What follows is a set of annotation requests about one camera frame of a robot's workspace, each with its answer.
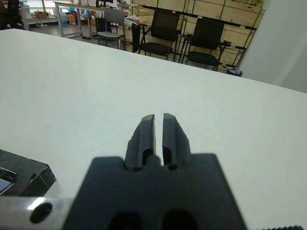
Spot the colourful bag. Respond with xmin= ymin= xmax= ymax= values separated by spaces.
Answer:
xmin=67 ymin=13 xmax=79 ymax=26

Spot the small cardboard box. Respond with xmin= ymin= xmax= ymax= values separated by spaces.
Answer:
xmin=33 ymin=11 xmax=50 ymax=20

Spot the white side table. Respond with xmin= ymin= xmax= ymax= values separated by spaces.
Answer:
xmin=20 ymin=2 xmax=57 ymax=31

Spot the small purple box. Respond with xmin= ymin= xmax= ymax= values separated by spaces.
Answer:
xmin=226 ymin=68 xmax=243 ymax=78

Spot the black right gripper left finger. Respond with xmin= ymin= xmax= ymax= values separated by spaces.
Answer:
xmin=124 ymin=114 xmax=157 ymax=171

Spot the grey plastic chair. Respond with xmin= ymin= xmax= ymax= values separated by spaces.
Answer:
xmin=96 ymin=8 xmax=127 ymax=50

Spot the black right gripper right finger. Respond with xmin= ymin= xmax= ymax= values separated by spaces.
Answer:
xmin=162 ymin=112 xmax=193 ymax=169

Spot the black box lid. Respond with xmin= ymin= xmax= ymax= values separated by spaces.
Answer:
xmin=0 ymin=148 xmax=57 ymax=197

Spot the white frame desk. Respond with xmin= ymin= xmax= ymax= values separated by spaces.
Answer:
xmin=53 ymin=1 xmax=106 ymax=39

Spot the black computer tower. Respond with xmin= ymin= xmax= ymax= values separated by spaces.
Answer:
xmin=95 ymin=17 xmax=107 ymax=34

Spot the pale plastic bag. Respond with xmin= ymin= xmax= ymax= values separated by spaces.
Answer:
xmin=58 ymin=11 xmax=69 ymax=26

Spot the black mesh office chair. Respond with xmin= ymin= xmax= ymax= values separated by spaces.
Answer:
xmin=131 ymin=9 xmax=182 ymax=60
xmin=182 ymin=18 xmax=233 ymax=72

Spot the brown and black cabinet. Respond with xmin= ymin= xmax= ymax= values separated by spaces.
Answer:
xmin=0 ymin=0 xmax=25 ymax=31

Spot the wooden crate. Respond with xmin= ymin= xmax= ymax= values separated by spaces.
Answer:
xmin=158 ymin=0 xmax=192 ymax=12
xmin=125 ymin=7 xmax=154 ymax=26
xmin=219 ymin=46 xmax=243 ymax=67
xmin=130 ymin=0 xmax=159 ymax=12
xmin=191 ymin=0 xmax=224 ymax=16
xmin=222 ymin=0 xmax=266 ymax=19

